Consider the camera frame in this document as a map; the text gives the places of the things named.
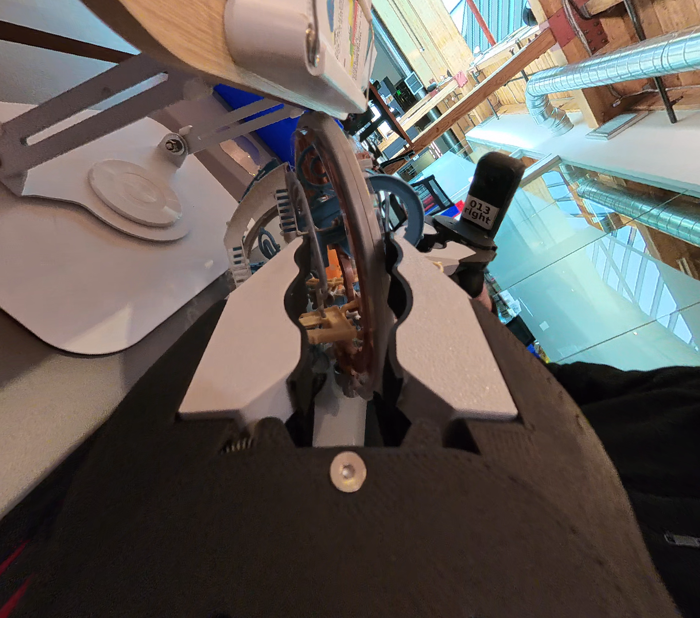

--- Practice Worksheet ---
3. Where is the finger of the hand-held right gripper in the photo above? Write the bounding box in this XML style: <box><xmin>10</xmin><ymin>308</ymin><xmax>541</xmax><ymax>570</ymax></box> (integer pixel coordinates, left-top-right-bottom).
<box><xmin>425</xmin><ymin>253</ymin><xmax>489</xmax><ymax>275</ymax></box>

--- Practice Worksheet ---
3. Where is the marble maze ball toy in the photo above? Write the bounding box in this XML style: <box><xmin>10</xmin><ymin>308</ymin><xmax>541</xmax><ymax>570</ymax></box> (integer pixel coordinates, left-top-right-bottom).
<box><xmin>223</xmin><ymin>111</ymin><xmax>426</xmax><ymax>401</ymax></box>

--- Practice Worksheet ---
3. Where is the black office chair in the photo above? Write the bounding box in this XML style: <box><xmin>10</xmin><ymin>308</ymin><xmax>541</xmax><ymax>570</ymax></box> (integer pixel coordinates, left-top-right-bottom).
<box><xmin>410</xmin><ymin>175</ymin><xmax>456</xmax><ymax>218</ymax></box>

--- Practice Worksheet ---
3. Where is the wooden-edged table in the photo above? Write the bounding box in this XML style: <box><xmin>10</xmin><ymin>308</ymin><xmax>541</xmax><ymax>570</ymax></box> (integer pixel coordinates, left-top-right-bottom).
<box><xmin>368</xmin><ymin>81</ymin><xmax>416</xmax><ymax>151</ymax></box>

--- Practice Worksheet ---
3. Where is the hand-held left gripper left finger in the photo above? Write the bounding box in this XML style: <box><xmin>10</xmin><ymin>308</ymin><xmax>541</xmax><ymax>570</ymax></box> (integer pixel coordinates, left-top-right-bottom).
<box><xmin>178</xmin><ymin>245</ymin><xmax>329</xmax><ymax>446</ymax></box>

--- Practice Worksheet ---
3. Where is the silver ventilation duct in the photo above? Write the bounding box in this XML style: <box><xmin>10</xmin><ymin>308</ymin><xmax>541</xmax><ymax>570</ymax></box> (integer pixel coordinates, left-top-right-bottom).
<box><xmin>524</xmin><ymin>27</ymin><xmax>700</xmax><ymax>131</ymax></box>
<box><xmin>562</xmin><ymin>163</ymin><xmax>700</xmax><ymax>248</ymax></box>

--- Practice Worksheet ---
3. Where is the blue storage bin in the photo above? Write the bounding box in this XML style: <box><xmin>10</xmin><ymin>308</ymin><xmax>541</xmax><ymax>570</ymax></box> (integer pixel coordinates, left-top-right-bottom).
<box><xmin>212</xmin><ymin>84</ymin><xmax>304</xmax><ymax>162</ymax></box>

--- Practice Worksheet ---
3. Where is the white ceiling vent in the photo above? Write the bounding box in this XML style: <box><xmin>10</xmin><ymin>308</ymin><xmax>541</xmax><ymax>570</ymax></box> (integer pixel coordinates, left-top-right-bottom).
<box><xmin>587</xmin><ymin>111</ymin><xmax>650</xmax><ymax>141</ymax></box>

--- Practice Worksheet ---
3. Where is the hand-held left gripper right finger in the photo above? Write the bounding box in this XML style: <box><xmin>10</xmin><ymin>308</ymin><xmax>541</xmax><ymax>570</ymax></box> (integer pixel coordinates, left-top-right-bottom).
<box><xmin>369</xmin><ymin>237</ymin><xmax>519</xmax><ymax>446</ymax></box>

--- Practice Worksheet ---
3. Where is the person's torso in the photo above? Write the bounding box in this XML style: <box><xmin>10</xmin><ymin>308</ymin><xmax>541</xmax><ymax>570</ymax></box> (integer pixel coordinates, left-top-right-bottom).
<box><xmin>547</xmin><ymin>361</ymin><xmax>700</xmax><ymax>618</ymax></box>

